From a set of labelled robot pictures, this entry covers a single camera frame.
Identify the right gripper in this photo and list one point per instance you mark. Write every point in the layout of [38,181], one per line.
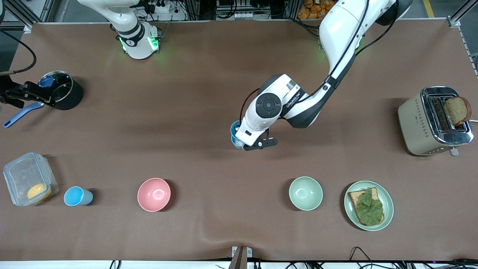
[8,93]

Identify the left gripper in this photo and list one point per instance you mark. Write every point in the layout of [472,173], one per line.
[236,128]

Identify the blue plastic cup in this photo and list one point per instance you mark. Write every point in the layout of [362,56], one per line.
[233,129]
[76,196]

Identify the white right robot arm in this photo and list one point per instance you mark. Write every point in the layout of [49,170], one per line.
[136,41]

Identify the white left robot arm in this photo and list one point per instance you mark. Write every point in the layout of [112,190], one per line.
[336,33]

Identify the glass lid with blue knob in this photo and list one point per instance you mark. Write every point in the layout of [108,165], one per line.
[58,86]

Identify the clear plastic container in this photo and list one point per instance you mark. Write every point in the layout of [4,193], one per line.
[22,175]

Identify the green bowl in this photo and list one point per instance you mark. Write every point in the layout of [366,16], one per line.
[306,193]

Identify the orange round food piece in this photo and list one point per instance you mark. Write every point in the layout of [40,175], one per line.
[39,191]

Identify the pink bowl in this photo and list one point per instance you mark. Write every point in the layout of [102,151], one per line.
[154,194]

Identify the white multi-socket strip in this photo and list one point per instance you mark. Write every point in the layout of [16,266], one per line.
[244,15]

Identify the brown bread slice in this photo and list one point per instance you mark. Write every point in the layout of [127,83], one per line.
[354,198]

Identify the white power strip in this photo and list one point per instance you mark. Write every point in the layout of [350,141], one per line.
[162,7]

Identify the bag of orange buns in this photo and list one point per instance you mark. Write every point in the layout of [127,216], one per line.
[317,9]

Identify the green lettuce leaf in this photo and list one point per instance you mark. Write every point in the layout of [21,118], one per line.
[369,207]

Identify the green plate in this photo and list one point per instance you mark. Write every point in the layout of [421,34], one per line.
[388,203]

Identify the beige chrome toaster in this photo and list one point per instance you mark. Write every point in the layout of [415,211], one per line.
[416,125]

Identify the brown toast slice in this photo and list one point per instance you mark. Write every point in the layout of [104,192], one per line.
[458,110]

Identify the metal table edge bracket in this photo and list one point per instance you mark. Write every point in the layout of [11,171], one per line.
[241,257]

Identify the aluminium frame profile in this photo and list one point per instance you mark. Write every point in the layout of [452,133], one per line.
[461,13]

